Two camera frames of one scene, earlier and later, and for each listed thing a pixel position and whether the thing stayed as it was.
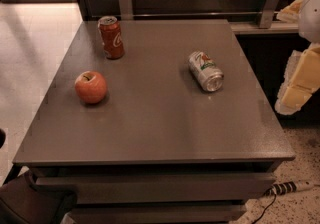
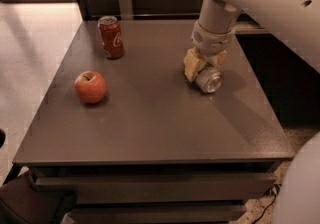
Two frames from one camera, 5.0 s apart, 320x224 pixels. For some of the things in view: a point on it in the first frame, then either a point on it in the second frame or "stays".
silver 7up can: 206,71 stays
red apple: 91,86 stays
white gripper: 310,16 to 211,42
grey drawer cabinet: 176,131 stays
